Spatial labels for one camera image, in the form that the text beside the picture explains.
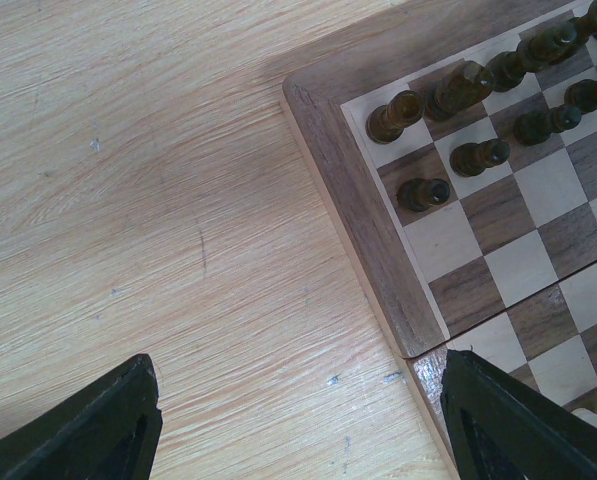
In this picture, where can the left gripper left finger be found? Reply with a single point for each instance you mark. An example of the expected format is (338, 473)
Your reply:
(110, 429)

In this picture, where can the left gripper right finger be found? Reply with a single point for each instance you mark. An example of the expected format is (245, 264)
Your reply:
(499, 428)

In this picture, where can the wooden chess board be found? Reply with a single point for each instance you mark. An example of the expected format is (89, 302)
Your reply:
(507, 267)

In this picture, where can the white pawn nearest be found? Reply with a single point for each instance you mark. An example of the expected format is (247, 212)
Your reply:
(586, 415)

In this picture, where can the dark pawn file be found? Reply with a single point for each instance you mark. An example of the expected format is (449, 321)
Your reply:
(472, 159)
(419, 194)
(536, 127)
(583, 95)

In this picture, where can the dark rook corner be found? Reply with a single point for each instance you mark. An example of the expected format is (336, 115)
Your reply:
(387, 122)

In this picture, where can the dark knight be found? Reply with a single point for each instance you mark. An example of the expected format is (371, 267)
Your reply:
(462, 88)

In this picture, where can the dark bishop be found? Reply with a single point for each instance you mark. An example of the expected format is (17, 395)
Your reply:
(507, 71)

